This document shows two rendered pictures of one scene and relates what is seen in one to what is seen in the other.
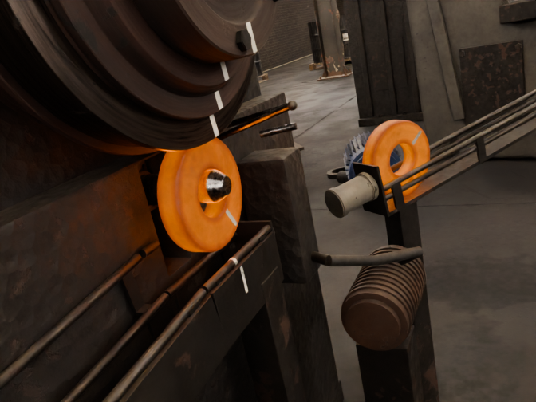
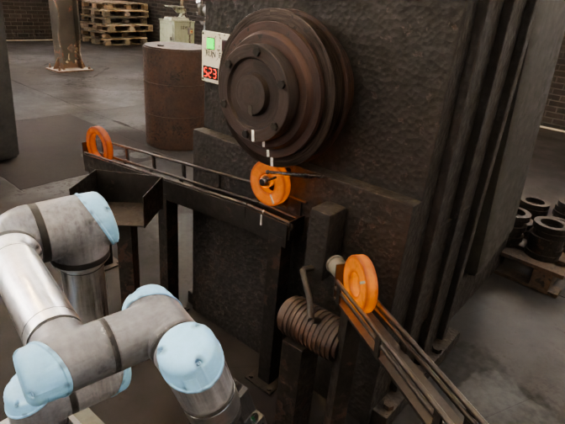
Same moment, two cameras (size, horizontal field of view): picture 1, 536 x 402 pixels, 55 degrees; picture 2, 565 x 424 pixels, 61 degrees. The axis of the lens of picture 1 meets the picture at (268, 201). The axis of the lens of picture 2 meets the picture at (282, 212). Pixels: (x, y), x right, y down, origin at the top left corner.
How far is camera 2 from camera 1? 173 cm
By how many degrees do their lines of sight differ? 91
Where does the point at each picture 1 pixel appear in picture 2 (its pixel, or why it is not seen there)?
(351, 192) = (332, 263)
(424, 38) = not seen: outside the picture
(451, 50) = not seen: outside the picture
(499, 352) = not seen: outside the picture
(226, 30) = (240, 127)
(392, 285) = (293, 307)
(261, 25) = (261, 134)
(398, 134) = (356, 266)
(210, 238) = (259, 194)
